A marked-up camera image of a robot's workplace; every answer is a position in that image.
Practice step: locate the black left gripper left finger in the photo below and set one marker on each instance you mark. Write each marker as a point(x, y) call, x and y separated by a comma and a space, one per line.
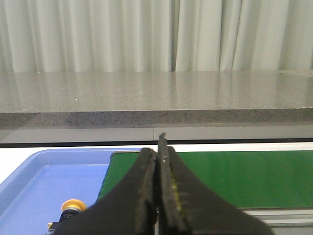
point(128, 209)

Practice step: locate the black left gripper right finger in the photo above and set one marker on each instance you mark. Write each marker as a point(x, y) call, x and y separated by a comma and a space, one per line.
point(188, 207)

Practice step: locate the grey stone counter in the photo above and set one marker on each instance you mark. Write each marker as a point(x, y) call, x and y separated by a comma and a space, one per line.
point(86, 107)

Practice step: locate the aluminium conveyor frame rail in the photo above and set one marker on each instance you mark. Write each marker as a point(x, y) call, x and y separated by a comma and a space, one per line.
point(283, 217)

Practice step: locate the green conveyor belt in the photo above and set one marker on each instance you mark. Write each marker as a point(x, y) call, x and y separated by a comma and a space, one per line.
point(256, 179)

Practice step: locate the yellow mushroom push button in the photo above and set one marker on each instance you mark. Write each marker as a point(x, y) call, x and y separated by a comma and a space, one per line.
point(69, 208)

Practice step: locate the white pleated curtain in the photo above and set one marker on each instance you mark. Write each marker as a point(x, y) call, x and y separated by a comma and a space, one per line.
point(155, 35)

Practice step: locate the blue plastic tray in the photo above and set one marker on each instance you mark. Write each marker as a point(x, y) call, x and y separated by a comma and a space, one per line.
point(32, 195)

